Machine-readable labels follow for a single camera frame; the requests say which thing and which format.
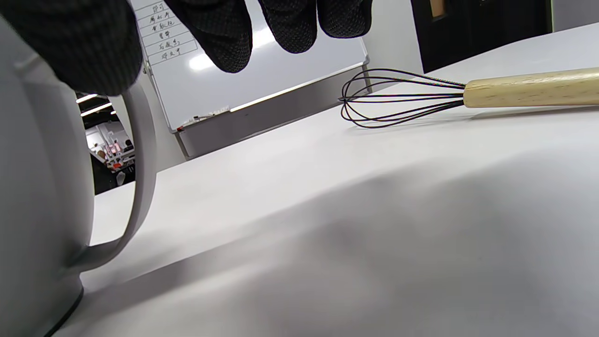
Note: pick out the person's right hand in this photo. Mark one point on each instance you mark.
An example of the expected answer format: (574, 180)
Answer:
(70, 37)

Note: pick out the grey salad bowl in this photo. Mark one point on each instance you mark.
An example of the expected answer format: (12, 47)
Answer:
(37, 187)

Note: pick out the red marker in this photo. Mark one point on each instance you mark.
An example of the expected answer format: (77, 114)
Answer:
(181, 128)

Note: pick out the black marker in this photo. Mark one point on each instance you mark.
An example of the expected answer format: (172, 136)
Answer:
(202, 116)

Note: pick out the whiteboard on metal stand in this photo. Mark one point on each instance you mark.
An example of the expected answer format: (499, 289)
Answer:
(290, 79)

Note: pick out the black door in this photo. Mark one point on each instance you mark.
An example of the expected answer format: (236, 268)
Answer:
(468, 37)

